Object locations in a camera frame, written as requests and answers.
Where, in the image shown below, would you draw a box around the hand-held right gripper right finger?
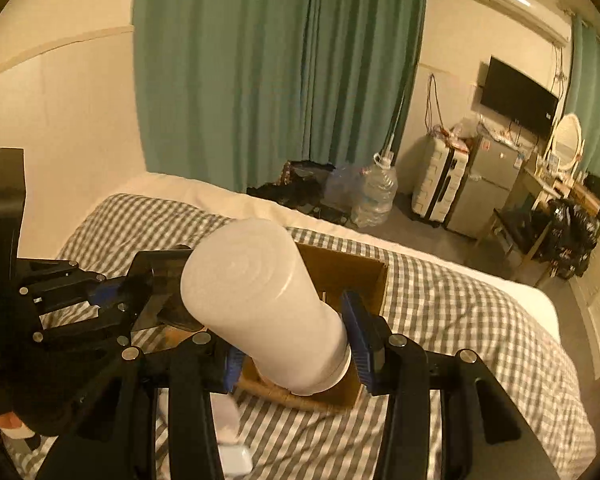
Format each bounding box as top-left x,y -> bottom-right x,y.
341,290 -> 561,480

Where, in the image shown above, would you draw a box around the black wall television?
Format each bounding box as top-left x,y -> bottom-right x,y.
480,56 -> 561,137

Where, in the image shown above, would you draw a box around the dark glossy container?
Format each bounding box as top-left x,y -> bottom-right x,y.
127,245 -> 203,333

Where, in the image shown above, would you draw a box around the pile of black bags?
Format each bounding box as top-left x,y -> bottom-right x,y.
545,172 -> 600,278

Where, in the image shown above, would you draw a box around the wooden chair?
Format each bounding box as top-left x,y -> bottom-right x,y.
475,205 -> 553,286

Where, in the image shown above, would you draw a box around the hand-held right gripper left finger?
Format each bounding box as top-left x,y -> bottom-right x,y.
45,332 -> 246,480

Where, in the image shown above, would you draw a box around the grey checked blanket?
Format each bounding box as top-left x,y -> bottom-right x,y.
5,192 -> 598,480

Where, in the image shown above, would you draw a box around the clear water jug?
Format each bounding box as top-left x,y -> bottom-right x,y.
352,152 -> 398,228

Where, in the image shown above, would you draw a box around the clutter on fridge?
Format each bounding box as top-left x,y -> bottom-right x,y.
430,115 -> 536,156

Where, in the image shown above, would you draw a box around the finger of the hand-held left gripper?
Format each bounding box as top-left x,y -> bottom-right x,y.
31,304 -> 142,352
19,258 -> 117,317

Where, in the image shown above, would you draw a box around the white air conditioner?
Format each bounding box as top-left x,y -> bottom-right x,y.
480,0 -> 573,46

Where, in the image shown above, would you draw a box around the white suitcase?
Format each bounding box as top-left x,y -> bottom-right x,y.
411,135 -> 470,223

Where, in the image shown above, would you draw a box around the white plastic bottle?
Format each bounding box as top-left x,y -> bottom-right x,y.
180,217 -> 353,396

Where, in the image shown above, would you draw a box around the dark cloth pile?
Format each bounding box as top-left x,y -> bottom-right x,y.
246,160 -> 336,211

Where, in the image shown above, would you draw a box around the wall cables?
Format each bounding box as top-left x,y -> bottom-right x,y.
427,74 -> 443,133

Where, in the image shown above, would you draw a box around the silver mini fridge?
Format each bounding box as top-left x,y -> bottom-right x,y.
445,135 -> 523,238

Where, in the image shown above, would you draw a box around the white plastic item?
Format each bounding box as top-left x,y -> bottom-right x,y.
215,392 -> 253,476

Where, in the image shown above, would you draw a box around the wide green curtain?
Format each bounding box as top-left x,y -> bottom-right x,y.
132,0 -> 428,196

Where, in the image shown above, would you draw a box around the narrow green curtain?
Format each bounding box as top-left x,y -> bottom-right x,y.
560,10 -> 600,176

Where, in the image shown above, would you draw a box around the white bed mattress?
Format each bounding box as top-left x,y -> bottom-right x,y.
105,172 -> 563,346

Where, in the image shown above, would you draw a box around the clear plastic bag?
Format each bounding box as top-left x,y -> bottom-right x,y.
322,162 -> 368,211

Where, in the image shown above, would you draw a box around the cardboard box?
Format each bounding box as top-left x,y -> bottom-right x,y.
235,242 -> 388,411

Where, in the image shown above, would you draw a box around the oval white mirror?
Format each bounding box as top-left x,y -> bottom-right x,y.
547,112 -> 583,171

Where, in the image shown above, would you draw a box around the white dressing table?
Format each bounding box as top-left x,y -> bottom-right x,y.
522,165 -> 600,221

